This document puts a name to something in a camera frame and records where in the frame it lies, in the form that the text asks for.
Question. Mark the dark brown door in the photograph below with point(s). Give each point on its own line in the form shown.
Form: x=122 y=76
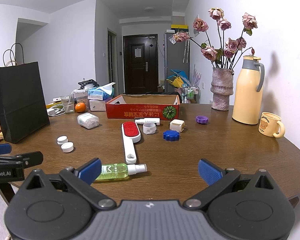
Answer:
x=141 y=71

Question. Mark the blue gear cap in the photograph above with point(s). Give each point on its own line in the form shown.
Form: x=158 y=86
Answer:
x=170 y=135

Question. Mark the red cardboard box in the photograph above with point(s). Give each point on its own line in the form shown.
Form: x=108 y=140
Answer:
x=164 y=107

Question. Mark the black paper bag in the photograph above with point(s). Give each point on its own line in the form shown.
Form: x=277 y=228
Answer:
x=22 y=103

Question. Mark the cream bear mug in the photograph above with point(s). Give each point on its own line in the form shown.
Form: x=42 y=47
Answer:
x=271 y=125

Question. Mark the purple tissue pack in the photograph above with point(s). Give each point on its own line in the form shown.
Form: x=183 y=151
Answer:
x=97 y=105

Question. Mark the grey refrigerator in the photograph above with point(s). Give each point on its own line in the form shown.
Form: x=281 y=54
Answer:
x=176 y=57

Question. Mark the yellow box on fridge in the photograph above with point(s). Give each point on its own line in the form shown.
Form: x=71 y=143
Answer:
x=179 y=26

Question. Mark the clear food container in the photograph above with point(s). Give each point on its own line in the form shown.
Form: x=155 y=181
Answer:
x=81 y=95

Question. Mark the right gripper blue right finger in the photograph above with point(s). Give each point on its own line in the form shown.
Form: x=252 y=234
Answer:
x=217 y=177

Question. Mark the glass cup with straw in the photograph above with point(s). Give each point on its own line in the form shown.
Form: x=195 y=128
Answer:
x=68 y=103

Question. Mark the blue tissue pack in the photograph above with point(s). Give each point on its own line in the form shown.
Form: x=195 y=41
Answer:
x=101 y=93

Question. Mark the white tape roll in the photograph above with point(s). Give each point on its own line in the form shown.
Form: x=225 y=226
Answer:
x=149 y=128

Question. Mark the white charger with cable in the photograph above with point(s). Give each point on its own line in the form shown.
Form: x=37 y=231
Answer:
x=56 y=110

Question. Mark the orange fruit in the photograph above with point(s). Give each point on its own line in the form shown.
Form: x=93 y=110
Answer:
x=80 y=107

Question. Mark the dried pink roses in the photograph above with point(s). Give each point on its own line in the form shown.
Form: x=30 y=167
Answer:
x=229 y=51

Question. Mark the black gadget on container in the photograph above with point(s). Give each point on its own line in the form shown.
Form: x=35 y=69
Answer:
x=88 y=84

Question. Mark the cream thermos jug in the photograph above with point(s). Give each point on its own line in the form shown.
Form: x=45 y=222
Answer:
x=249 y=90

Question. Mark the cotton swab box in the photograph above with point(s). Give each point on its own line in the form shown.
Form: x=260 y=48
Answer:
x=88 y=120

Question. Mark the white spray bottle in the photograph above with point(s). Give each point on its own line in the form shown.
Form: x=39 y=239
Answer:
x=143 y=121

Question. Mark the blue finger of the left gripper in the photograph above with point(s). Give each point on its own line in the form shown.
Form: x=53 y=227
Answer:
x=5 y=149

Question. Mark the green spray bottle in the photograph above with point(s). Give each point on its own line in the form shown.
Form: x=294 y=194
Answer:
x=120 y=171

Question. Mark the metal trolley rack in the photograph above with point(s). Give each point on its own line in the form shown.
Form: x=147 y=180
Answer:
x=190 y=94

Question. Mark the white cube charger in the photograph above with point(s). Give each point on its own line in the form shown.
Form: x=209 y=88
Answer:
x=177 y=125

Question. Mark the purple gear cap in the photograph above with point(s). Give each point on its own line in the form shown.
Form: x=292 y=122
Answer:
x=201 y=119

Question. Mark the pink textured vase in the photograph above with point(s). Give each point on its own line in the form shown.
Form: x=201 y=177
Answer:
x=222 y=88

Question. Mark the white round lid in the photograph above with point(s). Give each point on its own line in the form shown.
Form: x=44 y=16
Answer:
x=62 y=139
x=67 y=147

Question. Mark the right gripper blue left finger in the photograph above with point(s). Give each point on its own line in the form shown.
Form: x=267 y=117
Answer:
x=83 y=176

